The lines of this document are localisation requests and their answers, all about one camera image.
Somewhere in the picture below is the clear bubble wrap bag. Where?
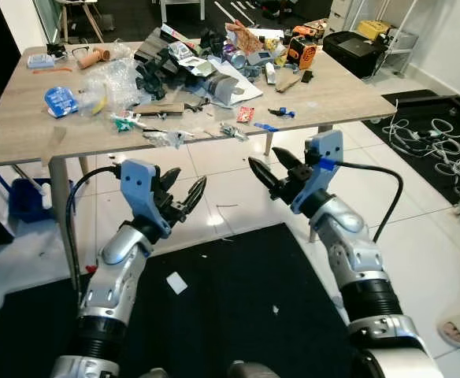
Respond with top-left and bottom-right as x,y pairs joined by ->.
76,57 -> 148,117

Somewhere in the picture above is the black floor mat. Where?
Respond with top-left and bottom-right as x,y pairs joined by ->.
0,223 -> 358,378
362,93 -> 460,209

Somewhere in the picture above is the blue plastic bin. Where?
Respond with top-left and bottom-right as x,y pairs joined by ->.
9,177 -> 58,224

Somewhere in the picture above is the grey-blue left wrist camera mount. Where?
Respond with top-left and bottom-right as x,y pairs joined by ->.
120,159 -> 173,239

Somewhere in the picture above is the light blue small box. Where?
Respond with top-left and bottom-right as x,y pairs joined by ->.
27,53 -> 56,69

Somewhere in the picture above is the white paper scrap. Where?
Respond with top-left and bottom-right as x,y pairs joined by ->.
167,272 -> 189,295

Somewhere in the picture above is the brown paper tube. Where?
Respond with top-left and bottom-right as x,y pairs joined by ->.
80,47 -> 114,70

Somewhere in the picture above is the orange and black device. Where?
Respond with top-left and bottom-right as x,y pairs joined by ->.
287,35 -> 318,69

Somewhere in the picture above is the small yellow item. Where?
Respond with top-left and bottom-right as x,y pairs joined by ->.
93,93 -> 109,116

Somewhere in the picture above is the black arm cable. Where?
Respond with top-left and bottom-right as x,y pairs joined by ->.
64,164 -> 124,296
336,161 -> 405,243

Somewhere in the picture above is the clear plastic wrapper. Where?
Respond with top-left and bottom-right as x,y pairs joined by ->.
142,128 -> 195,149

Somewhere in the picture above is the grey-blue right wrist camera mount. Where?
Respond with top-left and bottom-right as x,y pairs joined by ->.
291,130 -> 345,215

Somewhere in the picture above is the white cable bundle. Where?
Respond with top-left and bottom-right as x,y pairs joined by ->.
380,117 -> 460,190

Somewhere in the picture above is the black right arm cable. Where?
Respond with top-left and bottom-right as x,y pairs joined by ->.
336,161 -> 405,243

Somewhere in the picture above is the brown cardboard strip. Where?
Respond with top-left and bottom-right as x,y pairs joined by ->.
130,100 -> 186,117

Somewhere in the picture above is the black printer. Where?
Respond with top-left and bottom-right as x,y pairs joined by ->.
323,30 -> 388,80

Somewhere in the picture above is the grey right robot leg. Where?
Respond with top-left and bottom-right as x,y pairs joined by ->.
228,361 -> 282,378

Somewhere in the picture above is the grey-blue wrist camera mount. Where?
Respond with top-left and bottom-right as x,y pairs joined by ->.
291,130 -> 345,215
120,159 -> 173,239

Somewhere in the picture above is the blue round package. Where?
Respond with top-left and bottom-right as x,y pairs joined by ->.
44,86 -> 80,118

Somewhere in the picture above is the silver drink can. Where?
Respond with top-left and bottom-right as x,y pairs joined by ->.
222,47 -> 248,69

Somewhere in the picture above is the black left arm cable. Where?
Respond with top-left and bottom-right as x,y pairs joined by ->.
64,164 -> 124,296

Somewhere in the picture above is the green and white wrapper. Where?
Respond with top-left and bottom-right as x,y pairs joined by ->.
109,113 -> 146,132

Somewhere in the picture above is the brown wooden piece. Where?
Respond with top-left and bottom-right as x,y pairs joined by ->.
276,71 -> 303,94

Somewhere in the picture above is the white printed carton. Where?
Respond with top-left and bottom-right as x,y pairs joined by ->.
167,41 -> 195,62

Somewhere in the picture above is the white shelf rack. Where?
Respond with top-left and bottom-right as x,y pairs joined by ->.
384,0 -> 421,76

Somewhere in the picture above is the silver crumpled wrapper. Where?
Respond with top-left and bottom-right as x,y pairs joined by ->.
218,122 -> 249,143

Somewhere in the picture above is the grey cylinder roll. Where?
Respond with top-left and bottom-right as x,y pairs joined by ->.
206,72 -> 248,106

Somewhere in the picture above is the yellow box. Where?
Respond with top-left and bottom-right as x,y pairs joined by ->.
358,20 -> 394,40

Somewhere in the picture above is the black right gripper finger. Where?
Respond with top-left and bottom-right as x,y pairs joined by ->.
272,147 -> 303,174
248,157 -> 284,199

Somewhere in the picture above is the brown crumpled paper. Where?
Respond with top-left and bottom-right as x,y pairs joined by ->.
224,21 -> 265,53

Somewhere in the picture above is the black plastic machine part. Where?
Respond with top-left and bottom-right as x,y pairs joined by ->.
134,46 -> 209,101

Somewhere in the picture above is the white paper sheet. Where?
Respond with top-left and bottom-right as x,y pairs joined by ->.
206,59 -> 276,107

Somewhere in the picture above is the light wooden table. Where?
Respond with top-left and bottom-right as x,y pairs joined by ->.
0,38 -> 398,241

